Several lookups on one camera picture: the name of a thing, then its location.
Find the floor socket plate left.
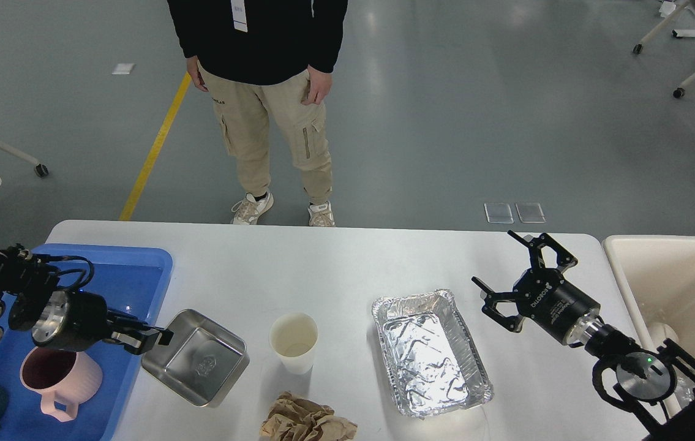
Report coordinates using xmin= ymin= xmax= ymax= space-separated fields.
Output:
xmin=484 ymin=203 xmax=514 ymax=224

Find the white paper cup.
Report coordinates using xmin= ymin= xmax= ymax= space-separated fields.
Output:
xmin=269 ymin=312 xmax=319 ymax=375

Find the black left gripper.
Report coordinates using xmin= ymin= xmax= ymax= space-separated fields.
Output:
xmin=32 ymin=290 xmax=174 ymax=355

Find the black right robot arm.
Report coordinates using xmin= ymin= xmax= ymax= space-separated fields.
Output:
xmin=472 ymin=231 xmax=695 ymax=440

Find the blue plastic tray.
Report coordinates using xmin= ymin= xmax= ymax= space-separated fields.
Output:
xmin=0 ymin=243 xmax=173 ymax=440

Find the floor socket plate right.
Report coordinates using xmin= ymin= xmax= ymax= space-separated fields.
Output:
xmin=515 ymin=203 xmax=547 ymax=224

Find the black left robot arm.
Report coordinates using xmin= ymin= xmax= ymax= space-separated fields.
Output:
xmin=0 ymin=244 xmax=174 ymax=355

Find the person in black sweater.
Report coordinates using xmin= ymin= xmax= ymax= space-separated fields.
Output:
xmin=167 ymin=1 xmax=349 ymax=228

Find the crumpled brown paper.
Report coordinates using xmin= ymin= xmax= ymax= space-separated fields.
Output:
xmin=260 ymin=391 xmax=358 ymax=440

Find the pink ribbed mug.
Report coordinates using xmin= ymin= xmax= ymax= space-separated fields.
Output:
xmin=19 ymin=348 xmax=103 ymax=423

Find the white floor label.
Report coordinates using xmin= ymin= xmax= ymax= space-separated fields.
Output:
xmin=111 ymin=62 xmax=135 ymax=75

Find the square stainless steel tray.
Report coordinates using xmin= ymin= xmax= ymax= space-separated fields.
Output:
xmin=141 ymin=308 xmax=250 ymax=407

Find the beige plastic bin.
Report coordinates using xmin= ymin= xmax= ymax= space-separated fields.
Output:
xmin=604 ymin=235 xmax=695 ymax=358

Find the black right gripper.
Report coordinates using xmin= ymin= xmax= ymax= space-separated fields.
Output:
xmin=471 ymin=230 xmax=602 ymax=347

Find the floor socket plate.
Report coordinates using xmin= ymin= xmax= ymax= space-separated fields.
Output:
xmin=515 ymin=203 xmax=547 ymax=224
xmin=484 ymin=203 xmax=514 ymax=224

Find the aluminium foil tray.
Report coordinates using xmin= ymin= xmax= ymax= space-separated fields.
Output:
xmin=372 ymin=288 xmax=495 ymax=419

